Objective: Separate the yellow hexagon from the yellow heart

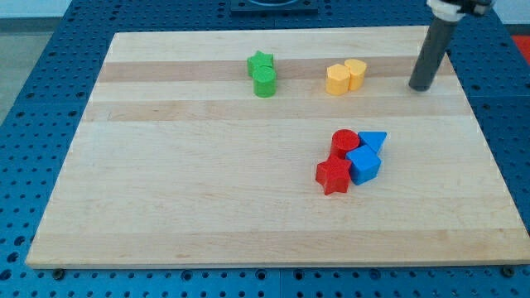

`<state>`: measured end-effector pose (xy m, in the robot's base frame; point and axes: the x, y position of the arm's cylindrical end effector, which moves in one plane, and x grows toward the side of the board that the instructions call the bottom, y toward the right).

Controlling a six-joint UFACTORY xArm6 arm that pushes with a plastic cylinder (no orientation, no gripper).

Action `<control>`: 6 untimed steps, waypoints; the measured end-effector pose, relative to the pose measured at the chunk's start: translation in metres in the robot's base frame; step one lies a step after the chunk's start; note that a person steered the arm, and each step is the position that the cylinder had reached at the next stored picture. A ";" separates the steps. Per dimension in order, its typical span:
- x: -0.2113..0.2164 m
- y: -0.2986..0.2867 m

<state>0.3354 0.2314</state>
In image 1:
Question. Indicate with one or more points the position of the blue triangle block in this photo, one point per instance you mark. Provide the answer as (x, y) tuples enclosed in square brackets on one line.
[(373, 139)]

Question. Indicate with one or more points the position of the green star block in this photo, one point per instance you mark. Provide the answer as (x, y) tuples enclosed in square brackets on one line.
[(259, 59)]

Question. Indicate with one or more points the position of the yellow hexagon block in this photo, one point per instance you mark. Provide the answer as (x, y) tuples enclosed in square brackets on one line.
[(337, 79)]

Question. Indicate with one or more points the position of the wooden board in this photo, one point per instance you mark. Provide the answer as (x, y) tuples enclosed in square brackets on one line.
[(176, 163)]

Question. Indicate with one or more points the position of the green cylinder block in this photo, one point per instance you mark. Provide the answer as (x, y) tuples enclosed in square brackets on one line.
[(264, 81)]

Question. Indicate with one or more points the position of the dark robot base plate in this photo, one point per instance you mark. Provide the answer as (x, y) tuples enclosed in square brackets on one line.
[(240, 7)]

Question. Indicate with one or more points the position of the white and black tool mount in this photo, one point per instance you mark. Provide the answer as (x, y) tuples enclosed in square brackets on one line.
[(455, 10)]

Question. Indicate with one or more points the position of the blue cube block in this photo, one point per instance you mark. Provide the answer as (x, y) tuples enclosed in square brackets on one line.
[(365, 164)]

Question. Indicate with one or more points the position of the red star block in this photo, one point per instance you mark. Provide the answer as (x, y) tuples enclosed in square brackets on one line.
[(333, 175)]

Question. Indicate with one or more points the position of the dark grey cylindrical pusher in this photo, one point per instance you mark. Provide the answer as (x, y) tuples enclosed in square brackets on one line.
[(432, 53)]

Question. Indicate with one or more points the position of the red cylinder block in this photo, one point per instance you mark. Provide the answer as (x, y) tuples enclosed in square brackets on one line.
[(343, 141)]

